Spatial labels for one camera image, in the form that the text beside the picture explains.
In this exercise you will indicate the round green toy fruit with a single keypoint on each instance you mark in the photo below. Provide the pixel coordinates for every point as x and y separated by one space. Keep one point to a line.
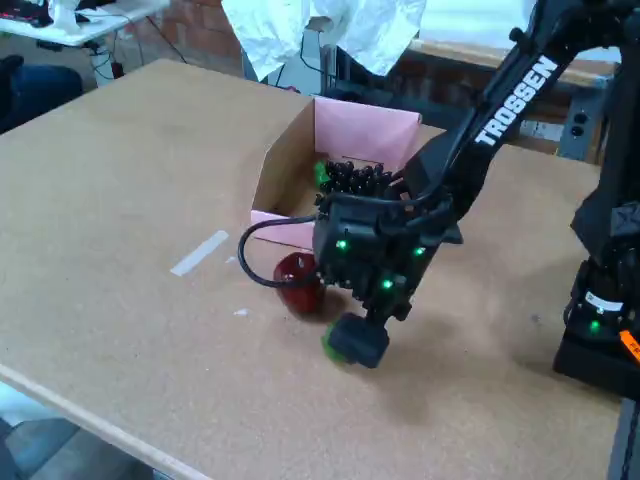
327 345

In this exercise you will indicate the pink cardboard box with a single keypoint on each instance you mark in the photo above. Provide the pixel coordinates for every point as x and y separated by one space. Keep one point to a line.
360 125

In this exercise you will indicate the white labelled box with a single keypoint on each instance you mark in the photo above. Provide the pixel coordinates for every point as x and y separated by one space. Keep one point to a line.
535 131

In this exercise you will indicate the dark red toy pomegranate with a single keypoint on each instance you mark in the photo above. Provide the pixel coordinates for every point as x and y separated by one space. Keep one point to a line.
292 300

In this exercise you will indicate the black toy grapes bunch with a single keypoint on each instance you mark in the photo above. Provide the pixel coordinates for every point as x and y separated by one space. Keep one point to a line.
355 177

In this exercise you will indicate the long white tape strip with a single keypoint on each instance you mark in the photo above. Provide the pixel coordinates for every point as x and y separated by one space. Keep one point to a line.
199 253

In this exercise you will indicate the wooden workbench with grey leg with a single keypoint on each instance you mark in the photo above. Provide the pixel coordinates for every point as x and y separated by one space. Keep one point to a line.
450 52

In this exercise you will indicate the white crumpled cloth sheet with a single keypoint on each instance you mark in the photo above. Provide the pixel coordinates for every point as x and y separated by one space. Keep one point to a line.
270 30

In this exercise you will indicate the white desk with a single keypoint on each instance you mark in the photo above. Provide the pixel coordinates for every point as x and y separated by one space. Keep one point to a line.
100 22

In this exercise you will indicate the person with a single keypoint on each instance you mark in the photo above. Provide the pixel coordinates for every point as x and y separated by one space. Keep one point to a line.
35 95

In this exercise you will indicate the dark keyboard with red lights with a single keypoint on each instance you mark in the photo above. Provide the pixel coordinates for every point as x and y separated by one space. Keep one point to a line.
22 12

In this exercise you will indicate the small black camera box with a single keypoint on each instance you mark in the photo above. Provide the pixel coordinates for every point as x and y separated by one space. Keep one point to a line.
350 215

